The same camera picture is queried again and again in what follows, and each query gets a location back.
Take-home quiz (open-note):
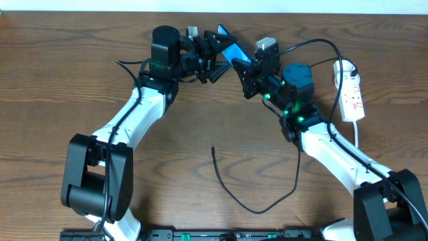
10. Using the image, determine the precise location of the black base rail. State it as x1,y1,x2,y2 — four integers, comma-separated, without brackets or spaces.
60,228,325,241

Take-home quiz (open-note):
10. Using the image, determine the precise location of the white power strip cord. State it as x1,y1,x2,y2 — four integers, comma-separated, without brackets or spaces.
352,120,359,150

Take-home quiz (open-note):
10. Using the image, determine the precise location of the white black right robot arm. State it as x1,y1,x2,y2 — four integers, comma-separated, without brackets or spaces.
224,43,427,240

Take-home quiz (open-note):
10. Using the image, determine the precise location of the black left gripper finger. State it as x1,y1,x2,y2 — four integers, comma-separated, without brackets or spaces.
208,62,231,83
204,30,237,55

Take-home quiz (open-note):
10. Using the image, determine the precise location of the black USB charging cable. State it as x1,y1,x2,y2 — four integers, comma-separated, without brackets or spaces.
211,56,358,215

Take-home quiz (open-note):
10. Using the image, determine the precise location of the white USB charger adapter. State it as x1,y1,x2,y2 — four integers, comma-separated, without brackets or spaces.
333,60,358,82

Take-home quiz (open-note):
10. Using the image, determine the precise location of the blue Galaxy smartphone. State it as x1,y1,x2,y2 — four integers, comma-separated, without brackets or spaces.
217,24,253,65

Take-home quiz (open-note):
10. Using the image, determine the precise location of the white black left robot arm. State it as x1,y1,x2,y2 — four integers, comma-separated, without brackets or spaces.
60,25,237,240

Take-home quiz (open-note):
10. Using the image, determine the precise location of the white power strip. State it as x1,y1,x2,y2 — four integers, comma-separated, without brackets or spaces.
338,60,365,123

